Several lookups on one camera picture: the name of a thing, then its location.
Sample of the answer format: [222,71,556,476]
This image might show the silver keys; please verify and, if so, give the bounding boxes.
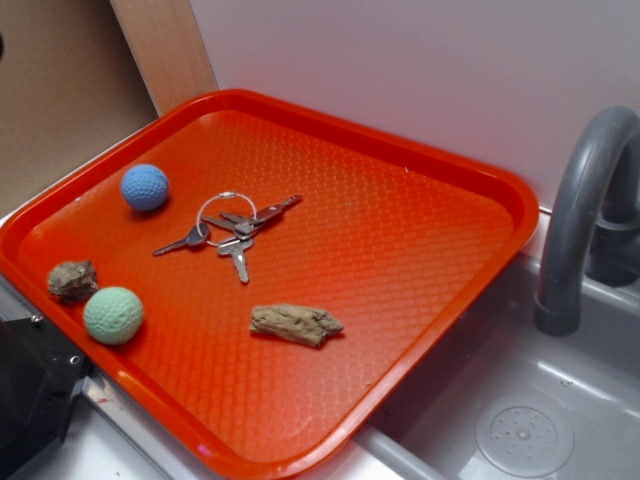
[152,192,303,284]

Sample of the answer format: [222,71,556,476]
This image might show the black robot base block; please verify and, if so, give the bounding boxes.
[1,314,89,479]

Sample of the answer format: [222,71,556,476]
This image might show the orange plastic tray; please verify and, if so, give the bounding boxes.
[1,90,538,479]

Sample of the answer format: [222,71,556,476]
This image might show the piece of driftwood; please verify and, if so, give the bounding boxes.
[249,304,344,348]

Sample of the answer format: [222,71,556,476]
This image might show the blue golf ball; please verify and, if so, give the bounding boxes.
[120,164,169,212]

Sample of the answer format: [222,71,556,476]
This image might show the green golf ball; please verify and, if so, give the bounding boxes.
[83,287,144,346]

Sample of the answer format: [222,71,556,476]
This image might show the grey toy sink basin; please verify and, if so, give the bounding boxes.
[0,209,640,480]

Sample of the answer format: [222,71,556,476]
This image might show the small brown rock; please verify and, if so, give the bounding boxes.
[47,260,99,302]

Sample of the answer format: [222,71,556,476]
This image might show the grey toy faucet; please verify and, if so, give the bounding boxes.
[534,106,639,336]

